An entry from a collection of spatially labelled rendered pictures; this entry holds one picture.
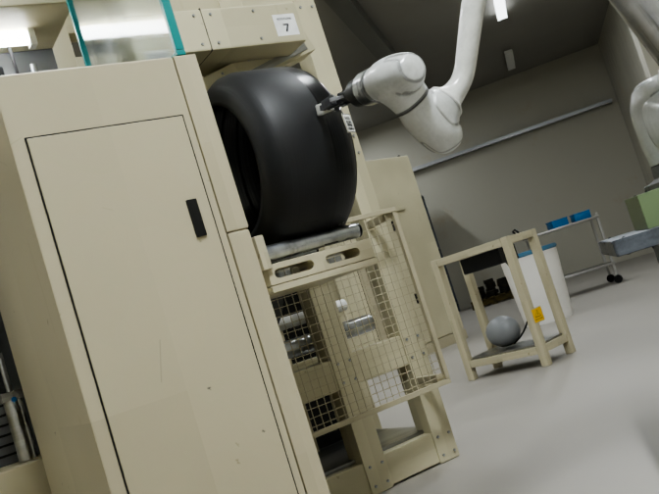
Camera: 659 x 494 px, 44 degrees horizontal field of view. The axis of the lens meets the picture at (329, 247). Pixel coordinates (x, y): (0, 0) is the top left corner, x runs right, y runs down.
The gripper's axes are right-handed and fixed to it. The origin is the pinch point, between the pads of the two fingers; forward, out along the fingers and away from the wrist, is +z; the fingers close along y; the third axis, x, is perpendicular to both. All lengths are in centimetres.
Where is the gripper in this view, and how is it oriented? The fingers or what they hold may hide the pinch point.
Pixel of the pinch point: (325, 107)
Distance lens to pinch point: 232.2
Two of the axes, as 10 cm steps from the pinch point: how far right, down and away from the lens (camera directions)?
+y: -8.2, 2.2, -5.2
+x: 2.3, 9.7, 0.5
